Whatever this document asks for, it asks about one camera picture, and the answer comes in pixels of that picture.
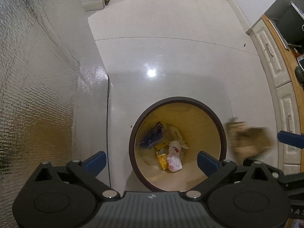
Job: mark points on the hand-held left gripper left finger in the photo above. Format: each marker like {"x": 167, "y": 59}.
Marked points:
{"x": 95, "y": 162}

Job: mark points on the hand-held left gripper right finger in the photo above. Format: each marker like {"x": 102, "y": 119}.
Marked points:
{"x": 207, "y": 162}

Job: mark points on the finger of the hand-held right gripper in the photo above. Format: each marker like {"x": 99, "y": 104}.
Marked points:
{"x": 289, "y": 139}
{"x": 292, "y": 179}

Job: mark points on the white plastic bag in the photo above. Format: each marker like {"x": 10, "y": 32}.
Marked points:
{"x": 174, "y": 161}

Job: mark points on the yellow waste bin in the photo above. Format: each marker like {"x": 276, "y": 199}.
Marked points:
{"x": 197, "y": 128}

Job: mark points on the brown paper bag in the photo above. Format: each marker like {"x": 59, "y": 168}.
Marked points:
{"x": 251, "y": 140}

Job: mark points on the yellow carton box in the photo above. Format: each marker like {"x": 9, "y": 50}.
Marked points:
{"x": 162, "y": 159}

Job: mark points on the blue snack wrapper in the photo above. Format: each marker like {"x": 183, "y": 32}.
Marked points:
{"x": 152, "y": 136}

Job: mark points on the white cabinet with wooden top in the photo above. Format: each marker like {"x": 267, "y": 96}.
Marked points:
{"x": 285, "y": 114}

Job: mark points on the grey flat board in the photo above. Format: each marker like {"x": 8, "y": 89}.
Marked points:
{"x": 280, "y": 35}

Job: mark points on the foil-wrapped table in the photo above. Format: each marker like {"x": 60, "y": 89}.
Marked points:
{"x": 35, "y": 76}

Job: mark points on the grey waste bin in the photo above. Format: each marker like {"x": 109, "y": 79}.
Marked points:
{"x": 295, "y": 23}

